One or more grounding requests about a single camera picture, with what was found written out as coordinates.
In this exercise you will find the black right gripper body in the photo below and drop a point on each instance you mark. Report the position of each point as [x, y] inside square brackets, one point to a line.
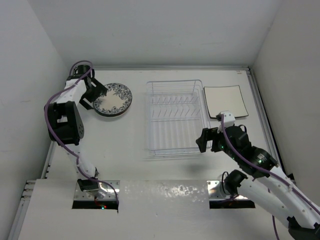
[221, 143]

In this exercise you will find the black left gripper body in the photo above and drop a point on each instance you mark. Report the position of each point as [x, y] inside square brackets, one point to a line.
[84, 102]

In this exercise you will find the blue floral white plate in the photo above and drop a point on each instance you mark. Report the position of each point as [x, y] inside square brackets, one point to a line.
[117, 100]

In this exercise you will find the dark teal glazed plate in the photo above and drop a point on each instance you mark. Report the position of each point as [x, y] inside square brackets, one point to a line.
[111, 115]

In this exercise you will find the square beige plate black rim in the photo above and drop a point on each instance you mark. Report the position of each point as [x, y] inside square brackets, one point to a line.
[225, 98]

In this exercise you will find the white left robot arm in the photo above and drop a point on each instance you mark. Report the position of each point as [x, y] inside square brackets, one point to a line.
[66, 128]

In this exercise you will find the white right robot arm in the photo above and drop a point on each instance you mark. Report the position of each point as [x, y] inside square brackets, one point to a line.
[260, 179]

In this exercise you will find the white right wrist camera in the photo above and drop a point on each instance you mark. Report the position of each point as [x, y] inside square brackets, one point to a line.
[226, 119]

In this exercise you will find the white wire dish rack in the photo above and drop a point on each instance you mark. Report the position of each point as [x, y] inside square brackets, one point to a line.
[176, 113]

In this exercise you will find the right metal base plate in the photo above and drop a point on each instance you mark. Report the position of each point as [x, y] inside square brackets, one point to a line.
[216, 192]

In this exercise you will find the metal base plate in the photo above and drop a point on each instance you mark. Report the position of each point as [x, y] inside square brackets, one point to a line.
[87, 190]
[216, 192]

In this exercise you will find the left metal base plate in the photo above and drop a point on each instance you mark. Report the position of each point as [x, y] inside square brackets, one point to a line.
[87, 190]

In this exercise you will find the aluminium table edge rail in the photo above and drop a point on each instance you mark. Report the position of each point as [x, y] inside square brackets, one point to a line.
[160, 198]

